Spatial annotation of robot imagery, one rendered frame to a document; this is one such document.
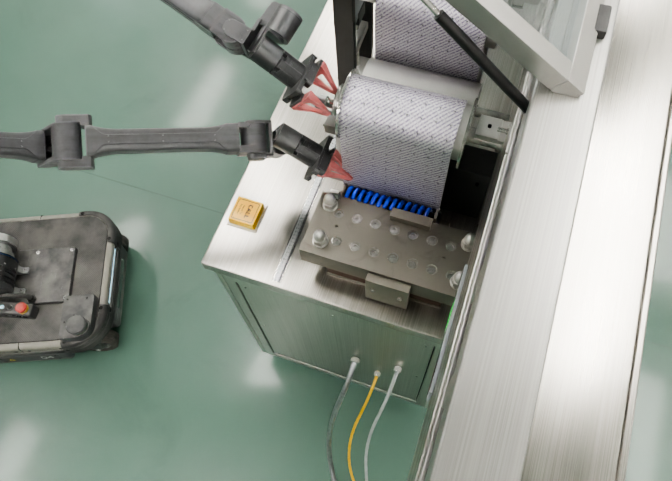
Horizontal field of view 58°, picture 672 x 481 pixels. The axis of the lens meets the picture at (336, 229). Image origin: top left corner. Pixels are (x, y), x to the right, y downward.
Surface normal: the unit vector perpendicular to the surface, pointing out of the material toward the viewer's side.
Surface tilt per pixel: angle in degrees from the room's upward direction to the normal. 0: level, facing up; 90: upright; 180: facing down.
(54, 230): 0
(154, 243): 0
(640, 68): 0
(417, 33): 92
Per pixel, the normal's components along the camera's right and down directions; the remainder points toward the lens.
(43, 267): -0.05, -0.44
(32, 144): 0.68, -0.07
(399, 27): -0.33, 0.86
